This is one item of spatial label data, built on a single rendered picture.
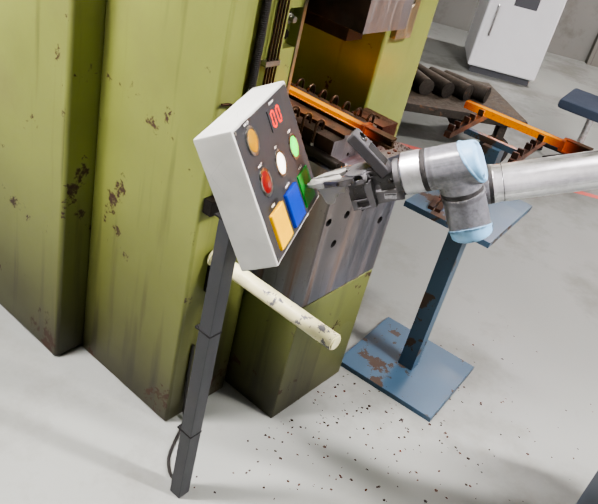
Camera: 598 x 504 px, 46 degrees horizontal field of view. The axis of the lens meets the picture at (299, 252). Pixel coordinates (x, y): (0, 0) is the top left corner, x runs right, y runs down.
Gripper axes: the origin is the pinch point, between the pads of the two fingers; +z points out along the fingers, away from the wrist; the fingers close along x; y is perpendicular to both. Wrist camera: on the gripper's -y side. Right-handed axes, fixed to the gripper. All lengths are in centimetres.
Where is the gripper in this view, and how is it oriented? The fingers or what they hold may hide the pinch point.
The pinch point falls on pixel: (311, 181)
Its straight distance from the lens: 156.9
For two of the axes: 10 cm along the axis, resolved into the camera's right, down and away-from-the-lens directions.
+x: 2.6, -4.7, 8.4
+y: 2.9, 8.7, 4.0
